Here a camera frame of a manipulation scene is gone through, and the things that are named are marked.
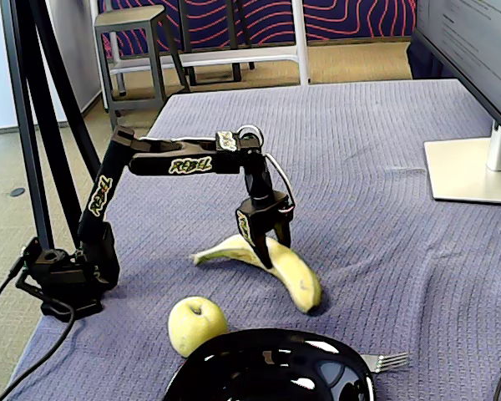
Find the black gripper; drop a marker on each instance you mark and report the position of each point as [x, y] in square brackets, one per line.
[262, 215]

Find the yellow banana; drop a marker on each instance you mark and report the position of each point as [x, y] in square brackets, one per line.
[296, 275]

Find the black glossy plate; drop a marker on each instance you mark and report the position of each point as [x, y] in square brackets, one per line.
[254, 376]

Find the blue woven cloth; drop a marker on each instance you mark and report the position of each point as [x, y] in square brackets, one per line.
[359, 209]

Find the green apple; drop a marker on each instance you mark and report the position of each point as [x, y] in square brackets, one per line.
[192, 326]

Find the grey fork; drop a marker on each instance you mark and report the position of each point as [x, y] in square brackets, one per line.
[388, 361]

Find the black chair legs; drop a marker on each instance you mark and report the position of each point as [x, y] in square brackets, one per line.
[236, 71]

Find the silver monitor stand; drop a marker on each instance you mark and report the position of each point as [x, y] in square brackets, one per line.
[459, 171]

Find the purple partition red waves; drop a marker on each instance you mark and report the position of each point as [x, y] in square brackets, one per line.
[359, 21]

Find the black floor disc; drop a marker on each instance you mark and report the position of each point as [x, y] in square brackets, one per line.
[16, 192]

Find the grey stool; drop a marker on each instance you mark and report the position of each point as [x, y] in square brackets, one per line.
[125, 18]

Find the computer monitor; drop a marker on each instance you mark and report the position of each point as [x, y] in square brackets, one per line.
[476, 42]

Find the white table frame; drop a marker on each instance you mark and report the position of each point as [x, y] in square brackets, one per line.
[234, 56]

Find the black camera stand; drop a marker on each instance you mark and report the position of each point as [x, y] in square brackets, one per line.
[25, 125]

